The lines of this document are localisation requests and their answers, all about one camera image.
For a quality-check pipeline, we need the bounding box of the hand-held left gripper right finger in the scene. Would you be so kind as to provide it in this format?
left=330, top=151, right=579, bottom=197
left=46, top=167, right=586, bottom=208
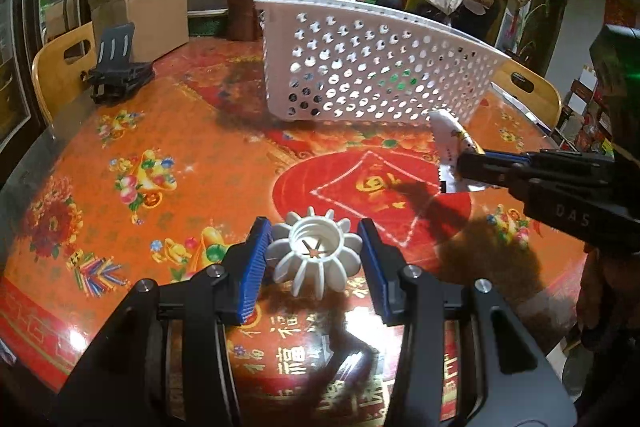
left=357, top=218, right=578, bottom=427

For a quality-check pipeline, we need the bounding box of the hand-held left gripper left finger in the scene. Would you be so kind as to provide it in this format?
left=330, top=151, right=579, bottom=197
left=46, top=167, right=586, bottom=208
left=50, top=216, right=273, bottom=427

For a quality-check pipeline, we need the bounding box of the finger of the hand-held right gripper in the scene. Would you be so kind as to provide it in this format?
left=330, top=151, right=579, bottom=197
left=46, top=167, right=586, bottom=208
left=477, top=148, right=546, bottom=168
left=456, top=153, right=536, bottom=194

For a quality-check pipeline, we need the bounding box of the white cartoon print snack packet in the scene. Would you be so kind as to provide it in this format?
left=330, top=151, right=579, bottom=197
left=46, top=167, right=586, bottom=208
left=429, top=109, right=488, bottom=195

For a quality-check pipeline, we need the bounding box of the white ribbed plastic ring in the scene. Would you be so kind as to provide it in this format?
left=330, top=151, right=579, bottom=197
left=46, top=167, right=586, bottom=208
left=265, top=206, right=362, bottom=297

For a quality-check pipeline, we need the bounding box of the green foil packet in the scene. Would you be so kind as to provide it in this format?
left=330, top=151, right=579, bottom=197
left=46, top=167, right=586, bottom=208
left=387, top=69, right=416, bottom=88

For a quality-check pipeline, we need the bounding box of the white perforated plastic basket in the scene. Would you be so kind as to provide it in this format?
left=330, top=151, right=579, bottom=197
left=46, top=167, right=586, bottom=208
left=254, top=0, right=513, bottom=128

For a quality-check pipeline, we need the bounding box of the wooden chair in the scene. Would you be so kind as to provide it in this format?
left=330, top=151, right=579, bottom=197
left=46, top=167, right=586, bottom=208
left=492, top=59, right=562, bottom=130
left=31, top=22, right=97, bottom=128

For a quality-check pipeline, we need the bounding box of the shelf of colourful boxes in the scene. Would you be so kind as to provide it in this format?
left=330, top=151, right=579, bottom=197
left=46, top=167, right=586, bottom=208
left=560, top=67, right=615, bottom=155

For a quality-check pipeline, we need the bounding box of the black folding phone stand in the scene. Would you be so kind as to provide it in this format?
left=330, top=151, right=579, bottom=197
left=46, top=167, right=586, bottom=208
left=82, top=23, right=156, bottom=104

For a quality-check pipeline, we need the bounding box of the dark brown container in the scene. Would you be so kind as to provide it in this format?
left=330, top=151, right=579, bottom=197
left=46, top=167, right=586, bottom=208
left=227, top=0, right=263, bottom=42

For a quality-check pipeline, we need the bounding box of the open cardboard box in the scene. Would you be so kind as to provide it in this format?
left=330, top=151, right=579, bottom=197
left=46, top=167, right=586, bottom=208
left=84, top=0, right=192, bottom=64

